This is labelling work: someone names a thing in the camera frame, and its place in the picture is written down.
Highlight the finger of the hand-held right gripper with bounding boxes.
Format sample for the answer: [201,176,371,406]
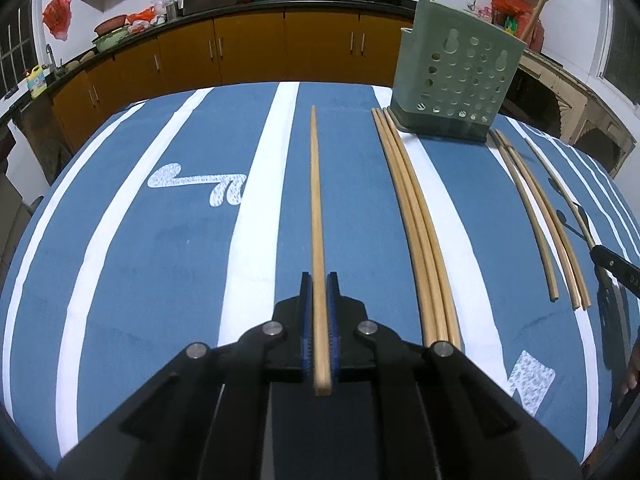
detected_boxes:
[589,244,640,300]

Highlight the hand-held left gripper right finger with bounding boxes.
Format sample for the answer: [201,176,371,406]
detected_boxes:
[327,271,596,480]

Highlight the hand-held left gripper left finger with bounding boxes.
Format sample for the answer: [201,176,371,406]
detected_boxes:
[55,271,314,480]

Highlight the red plastic bag on wall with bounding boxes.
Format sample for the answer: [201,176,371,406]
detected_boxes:
[42,0,74,41]

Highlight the beige side table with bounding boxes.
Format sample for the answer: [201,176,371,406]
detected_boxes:
[515,50,632,177]

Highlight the barred window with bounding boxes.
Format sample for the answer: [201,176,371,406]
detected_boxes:
[0,7,37,98]

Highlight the wooden chopstick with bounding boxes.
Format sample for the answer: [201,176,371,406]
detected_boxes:
[489,129,558,303]
[499,131,593,309]
[377,108,449,346]
[495,130,582,310]
[384,108,462,352]
[524,138,599,250]
[309,105,333,397]
[371,108,437,348]

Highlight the red basin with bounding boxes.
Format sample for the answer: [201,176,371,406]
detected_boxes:
[94,16,129,36]

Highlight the wooden lower kitchen cabinets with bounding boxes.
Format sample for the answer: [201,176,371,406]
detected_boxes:
[50,7,418,143]

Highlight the black kitchen countertop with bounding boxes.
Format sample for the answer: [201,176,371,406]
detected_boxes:
[0,0,418,126]

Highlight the large red plastic bag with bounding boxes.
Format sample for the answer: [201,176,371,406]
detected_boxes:
[490,0,534,27]

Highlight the green basin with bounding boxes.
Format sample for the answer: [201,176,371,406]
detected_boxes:
[92,28,132,53]

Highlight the sliding window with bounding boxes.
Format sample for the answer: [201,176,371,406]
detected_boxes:
[600,0,640,108]

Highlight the green perforated utensil holder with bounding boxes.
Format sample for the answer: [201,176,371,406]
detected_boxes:
[390,0,526,143]

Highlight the long wooden handle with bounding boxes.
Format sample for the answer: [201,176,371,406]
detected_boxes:
[522,0,561,44]

